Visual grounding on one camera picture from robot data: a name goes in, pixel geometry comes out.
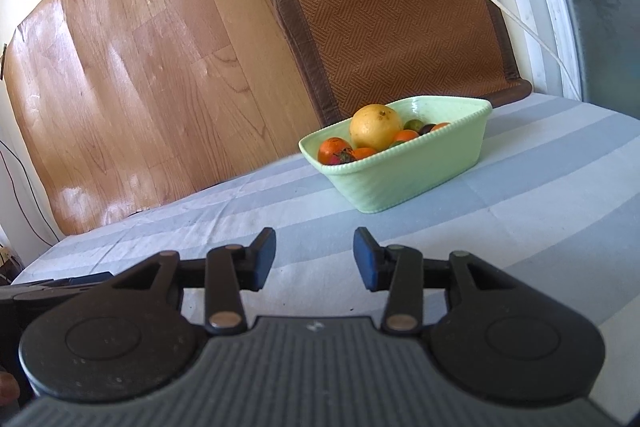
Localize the large yellow grapefruit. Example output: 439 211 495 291
349 104 404 152

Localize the brown woven bamboo mat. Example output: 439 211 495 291
273 0 533 126

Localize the small orange front tangerine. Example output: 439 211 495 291
352 147 378 160

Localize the red strawberry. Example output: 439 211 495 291
328 148 356 166

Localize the light green ceramic fruit bowl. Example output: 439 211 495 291
298 95 492 213

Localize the orange tangerine at far end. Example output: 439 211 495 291
431 122 449 132

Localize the wood pattern vinyl sheet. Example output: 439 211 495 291
6 0 319 235

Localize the green lime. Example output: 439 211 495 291
404 119 424 132

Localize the striped grey blue tablecloth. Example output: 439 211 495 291
20 94 639 421

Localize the dark purple plum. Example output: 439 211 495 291
419 124 435 135

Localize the orange tangerine at left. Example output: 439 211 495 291
317 136 352 166

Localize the orange tangerine behind grapefruit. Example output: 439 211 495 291
392 129 420 146

